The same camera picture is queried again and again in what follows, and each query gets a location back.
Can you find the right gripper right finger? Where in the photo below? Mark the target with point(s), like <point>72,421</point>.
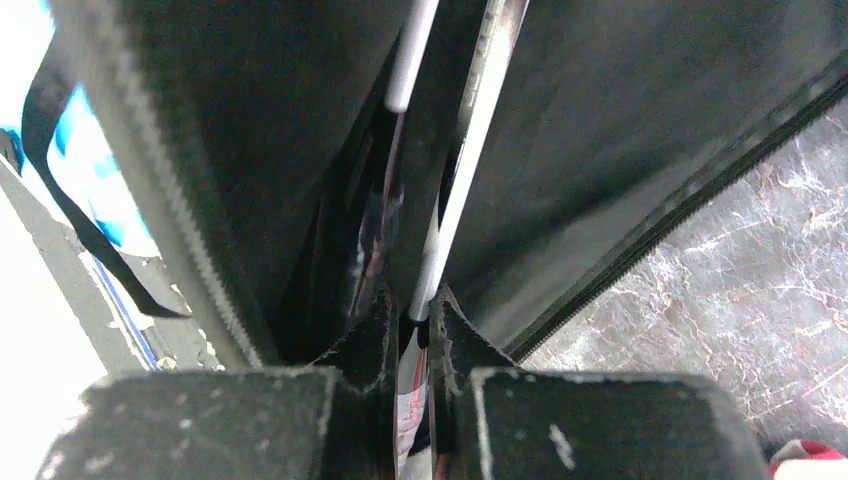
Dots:
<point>492,419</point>

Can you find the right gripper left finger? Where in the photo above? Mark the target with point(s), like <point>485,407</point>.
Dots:
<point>331,419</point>

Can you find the white badminton racket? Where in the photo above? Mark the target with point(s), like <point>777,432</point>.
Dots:
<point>496,38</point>
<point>379,192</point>

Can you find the black Crossway racket bag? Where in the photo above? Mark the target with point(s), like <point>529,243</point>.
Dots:
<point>241,128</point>

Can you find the blue Sport racket bag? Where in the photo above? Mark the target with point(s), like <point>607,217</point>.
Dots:
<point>56,145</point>

